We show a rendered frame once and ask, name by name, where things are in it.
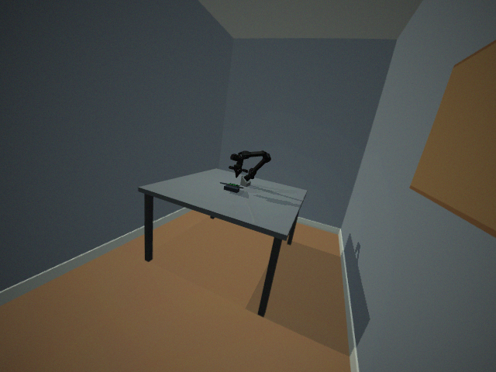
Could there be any dark grey switch panel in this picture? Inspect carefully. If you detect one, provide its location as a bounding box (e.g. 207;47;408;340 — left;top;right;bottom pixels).
220;182;242;193

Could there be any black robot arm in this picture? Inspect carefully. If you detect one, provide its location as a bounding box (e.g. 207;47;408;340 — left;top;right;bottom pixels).
230;150;271;181

